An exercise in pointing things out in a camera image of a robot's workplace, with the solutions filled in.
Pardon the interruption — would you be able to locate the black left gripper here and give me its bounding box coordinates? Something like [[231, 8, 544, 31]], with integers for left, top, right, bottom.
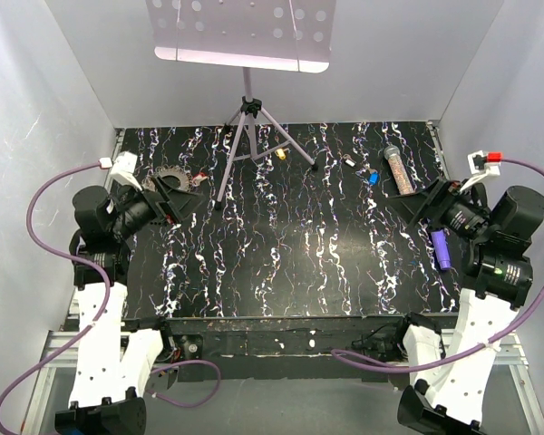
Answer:
[[110, 175, 206, 240]]

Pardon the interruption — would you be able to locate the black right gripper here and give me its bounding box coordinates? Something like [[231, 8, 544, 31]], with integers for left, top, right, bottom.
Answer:
[[384, 174, 494, 242]]

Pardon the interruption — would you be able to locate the blue key tag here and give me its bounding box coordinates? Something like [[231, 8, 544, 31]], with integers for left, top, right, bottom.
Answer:
[[356, 169, 379, 186]]

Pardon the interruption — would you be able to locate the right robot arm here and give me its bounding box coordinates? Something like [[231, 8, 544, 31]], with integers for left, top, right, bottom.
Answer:
[[392, 178, 544, 434]]

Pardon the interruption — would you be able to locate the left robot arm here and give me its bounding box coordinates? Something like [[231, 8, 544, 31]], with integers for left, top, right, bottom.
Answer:
[[54, 176, 205, 434]]

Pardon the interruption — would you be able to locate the sprinkles filled tube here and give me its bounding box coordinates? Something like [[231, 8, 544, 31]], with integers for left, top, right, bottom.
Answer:
[[384, 145, 414, 195]]

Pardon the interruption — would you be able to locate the metal bicycle cassette sprocket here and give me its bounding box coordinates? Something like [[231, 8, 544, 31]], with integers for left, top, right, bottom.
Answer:
[[141, 165, 191, 191]]

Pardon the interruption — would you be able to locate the purple plastic tool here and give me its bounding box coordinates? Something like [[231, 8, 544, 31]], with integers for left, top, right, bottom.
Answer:
[[430, 230, 452, 271]]

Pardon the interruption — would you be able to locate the yellow key tag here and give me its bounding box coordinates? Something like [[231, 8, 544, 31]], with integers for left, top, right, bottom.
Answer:
[[275, 148, 287, 160]]

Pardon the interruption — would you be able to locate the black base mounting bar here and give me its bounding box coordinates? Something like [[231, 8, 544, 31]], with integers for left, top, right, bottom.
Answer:
[[131, 312, 436, 384]]

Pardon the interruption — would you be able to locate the lilac music stand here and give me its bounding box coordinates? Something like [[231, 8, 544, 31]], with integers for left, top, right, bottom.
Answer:
[[146, 0, 336, 209]]

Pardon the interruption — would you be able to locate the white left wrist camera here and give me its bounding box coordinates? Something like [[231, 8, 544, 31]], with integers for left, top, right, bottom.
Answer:
[[109, 151, 143, 191]]

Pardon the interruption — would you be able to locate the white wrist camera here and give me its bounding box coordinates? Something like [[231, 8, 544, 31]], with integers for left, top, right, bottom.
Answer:
[[460, 150, 503, 192], [109, 151, 143, 191]]

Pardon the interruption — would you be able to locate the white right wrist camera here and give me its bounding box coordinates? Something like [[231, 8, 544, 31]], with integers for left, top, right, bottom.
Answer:
[[460, 150, 503, 192]]

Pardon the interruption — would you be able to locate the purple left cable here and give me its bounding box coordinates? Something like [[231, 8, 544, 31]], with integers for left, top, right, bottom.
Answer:
[[0, 158, 222, 434]]

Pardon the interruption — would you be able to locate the purple cable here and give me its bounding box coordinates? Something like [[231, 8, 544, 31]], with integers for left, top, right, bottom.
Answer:
[[330, 156, 544, 375], [0, 158, 222, 434]]

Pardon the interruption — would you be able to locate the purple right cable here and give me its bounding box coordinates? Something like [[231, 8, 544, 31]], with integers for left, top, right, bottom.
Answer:
[[330, 156, 544, 375]]

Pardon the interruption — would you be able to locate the aluminium frame rail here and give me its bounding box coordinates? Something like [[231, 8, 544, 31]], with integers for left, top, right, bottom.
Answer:
[[20, 129, 128, 431]]

